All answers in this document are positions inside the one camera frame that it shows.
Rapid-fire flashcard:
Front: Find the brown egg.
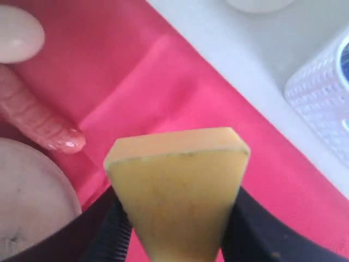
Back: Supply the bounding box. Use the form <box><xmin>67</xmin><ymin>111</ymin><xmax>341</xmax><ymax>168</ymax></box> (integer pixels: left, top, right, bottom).
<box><xmin>1</xmin><ymin>4</ymin><xmax>45</xmax><ymax>64</ymax></box>

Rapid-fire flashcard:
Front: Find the white perforated plastic basket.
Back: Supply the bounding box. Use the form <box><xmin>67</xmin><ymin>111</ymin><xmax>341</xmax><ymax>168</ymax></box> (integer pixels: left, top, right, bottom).
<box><xmin>284</xmin><ymin>35</ymin><xmax>348</xmax><ymax>165</ymax></box>

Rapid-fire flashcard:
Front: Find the cream plastic tub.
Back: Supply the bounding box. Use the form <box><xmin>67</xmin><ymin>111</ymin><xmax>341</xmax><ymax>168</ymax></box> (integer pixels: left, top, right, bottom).
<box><xmin>226</xmin><ymin>0</ymin><xmax>294</xmax><ymax>14</ymax></box>

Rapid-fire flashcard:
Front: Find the brown wooden plate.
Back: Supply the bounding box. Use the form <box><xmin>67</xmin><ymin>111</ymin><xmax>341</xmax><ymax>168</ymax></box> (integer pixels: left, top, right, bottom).
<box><xmin>1</xmin><ymin>138</ymin><xmax>82</xmax><ymax>260</ymax></box>

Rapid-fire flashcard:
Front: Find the red sausage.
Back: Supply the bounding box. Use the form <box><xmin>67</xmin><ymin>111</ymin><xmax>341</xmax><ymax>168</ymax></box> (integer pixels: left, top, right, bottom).
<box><xmin>1</xmin><ymin>65</ymin><xmax>86</xmax><ymax>154</ymax></box>

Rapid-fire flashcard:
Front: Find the yellow cheese wedge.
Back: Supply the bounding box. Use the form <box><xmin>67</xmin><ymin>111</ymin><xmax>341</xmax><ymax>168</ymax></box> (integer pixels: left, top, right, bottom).
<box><xmin>104</xmin><ymin>127</ymin><xmax>250</xmax><ymax>261</ymax></box>

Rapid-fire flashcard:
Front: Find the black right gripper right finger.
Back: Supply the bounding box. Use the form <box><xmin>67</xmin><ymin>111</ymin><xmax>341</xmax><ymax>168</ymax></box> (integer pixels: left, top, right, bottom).
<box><xmin>221</xmin><ymin>188</ymin><xmax>348</xmax><ymax>262</ymax></box>

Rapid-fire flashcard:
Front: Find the red table cloth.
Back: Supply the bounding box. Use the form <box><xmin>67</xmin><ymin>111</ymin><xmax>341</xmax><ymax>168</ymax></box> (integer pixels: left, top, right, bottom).
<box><xmin>10</xmin><ymin>1</ymin><xmax>348</xmax><ymax>257</ymax></box>

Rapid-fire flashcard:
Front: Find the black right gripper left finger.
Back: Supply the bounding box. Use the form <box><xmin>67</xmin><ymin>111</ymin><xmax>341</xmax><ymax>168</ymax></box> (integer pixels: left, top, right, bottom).
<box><xmin>8</xmin><ymin>187</ymin><xmax>132</xmax><ymax>261</ymax></box>

